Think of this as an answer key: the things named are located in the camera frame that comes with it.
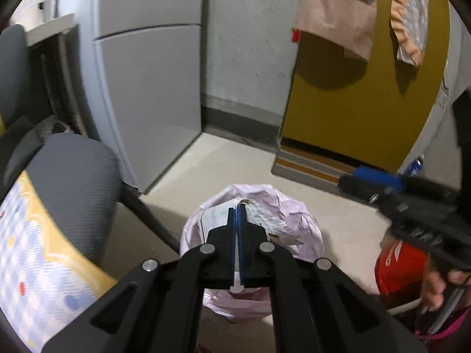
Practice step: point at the orange patterned hanging cloth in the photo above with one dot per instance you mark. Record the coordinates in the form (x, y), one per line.
(408, 18)

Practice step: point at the person's right hand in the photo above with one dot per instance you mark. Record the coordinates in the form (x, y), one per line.
(432, 286)

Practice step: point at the pink hanging cloth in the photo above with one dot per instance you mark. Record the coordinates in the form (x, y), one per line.
(331, 18)

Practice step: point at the dark cloth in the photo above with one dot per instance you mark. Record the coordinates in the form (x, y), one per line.
(463, 136)

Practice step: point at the striped doormat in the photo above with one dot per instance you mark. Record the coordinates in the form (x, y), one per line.
(312, 165)

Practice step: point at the blue white can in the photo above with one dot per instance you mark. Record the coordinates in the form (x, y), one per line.
(415, 167)

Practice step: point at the white plastic bag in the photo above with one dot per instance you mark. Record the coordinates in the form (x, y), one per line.
(55, 125)

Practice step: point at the blue checked dotted cloth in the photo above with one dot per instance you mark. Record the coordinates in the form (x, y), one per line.
(29, 264)

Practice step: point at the pink-lined waste bin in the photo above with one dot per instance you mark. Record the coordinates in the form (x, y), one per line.
(294, 228)

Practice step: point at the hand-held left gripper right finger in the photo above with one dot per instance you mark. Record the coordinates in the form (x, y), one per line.
(241, 228)

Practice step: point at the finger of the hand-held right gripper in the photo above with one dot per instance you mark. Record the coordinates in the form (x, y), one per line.
(377, 176)
(362, 189)

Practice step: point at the grey office chair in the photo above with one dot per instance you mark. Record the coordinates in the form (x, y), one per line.
(73, 176)

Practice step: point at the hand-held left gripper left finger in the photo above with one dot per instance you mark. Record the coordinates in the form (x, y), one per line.
(232, 228)

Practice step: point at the white refrigerator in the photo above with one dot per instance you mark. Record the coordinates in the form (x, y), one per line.
(147, 99)

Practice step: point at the red plastic bag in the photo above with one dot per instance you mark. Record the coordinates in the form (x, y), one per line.
(399, 272)

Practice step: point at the small red hanging tag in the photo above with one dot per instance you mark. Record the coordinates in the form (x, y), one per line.
(296, 36)

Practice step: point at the yellow door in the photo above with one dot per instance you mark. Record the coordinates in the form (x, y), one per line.
(349, 117)

